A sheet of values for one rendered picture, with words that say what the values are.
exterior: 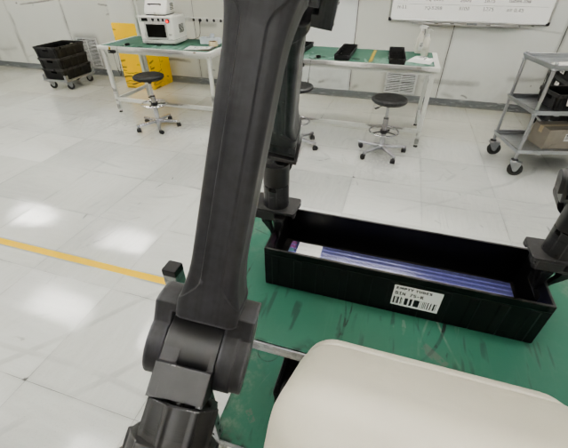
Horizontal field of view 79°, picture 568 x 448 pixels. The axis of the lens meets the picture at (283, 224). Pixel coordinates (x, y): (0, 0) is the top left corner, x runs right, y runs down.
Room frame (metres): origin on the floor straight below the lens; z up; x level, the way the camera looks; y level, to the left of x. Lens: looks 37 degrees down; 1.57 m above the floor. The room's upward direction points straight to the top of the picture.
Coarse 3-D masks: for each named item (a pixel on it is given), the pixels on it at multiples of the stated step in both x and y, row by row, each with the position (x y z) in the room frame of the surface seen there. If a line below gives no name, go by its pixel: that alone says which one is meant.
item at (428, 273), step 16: (320, 256) 0.63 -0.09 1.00; (336, 256) 0.63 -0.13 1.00; (352, 256) 0.63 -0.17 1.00; (368, 256) 0.63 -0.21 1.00; (400, 272) 0.57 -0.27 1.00; (416, 272) 0.57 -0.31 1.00; (432, 272) 0.57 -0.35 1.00; (448, 272) 0.57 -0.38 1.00; (480, 288) 0.52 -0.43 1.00; (496, 288) 0.52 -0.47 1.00
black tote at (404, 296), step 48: (288, 240) 0.73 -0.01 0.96; (336, 240) 0.70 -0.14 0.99; (384, 240) 0.66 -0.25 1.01; (432, 240) 0.63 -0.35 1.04; (480, 240) 0.61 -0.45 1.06; (336, 288) 0.53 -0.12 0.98; (384, 288) 0.50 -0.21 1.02; (432, 288) 0.48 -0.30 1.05; (528, 288) 0.51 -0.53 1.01; (528, 336) 0.42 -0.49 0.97
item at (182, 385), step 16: (176, 320) 0.22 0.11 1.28; (176, 336) 0.20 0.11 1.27; (192, 336) 0.21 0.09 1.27; (208, 336) 0.21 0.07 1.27; (176, 352) 0.19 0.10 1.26; (192, 352) 0.19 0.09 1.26; (208, 352) 0.19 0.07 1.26; (160, 368) 0.18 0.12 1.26; (176, 368) 0.18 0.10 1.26; (192, 368) 0.18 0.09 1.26; (208, 368) 0.18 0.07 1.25; (160, 384) 0.17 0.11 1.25; (176, 384) 0.17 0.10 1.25; (192, 384) 0.17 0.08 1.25; (208, 384) 0.17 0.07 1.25; (176, 400) 0.16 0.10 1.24; (192, 400) 0.16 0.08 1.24
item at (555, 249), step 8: (552, 232) 0.50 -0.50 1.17; (528, 240) 0.52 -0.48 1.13; (536, 240) 0.52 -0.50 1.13; (544, 240) 0.52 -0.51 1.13; (552, 240) 0.49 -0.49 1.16; (560, 240) 0.48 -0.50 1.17; (528, 248) 0.50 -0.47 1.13; (536, 248) 0.50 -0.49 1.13; (544, 248) 0.49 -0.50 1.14; (552, 248) 0.48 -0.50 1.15; (560, 248) 0.47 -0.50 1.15; (528, 256) 0.49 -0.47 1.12; (536, 256) 0.48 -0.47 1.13; (544, 256) 0.48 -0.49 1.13; (552, 256) 0.48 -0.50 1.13; (560, 256) 0.47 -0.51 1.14; (560, 264) 0.46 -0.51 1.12
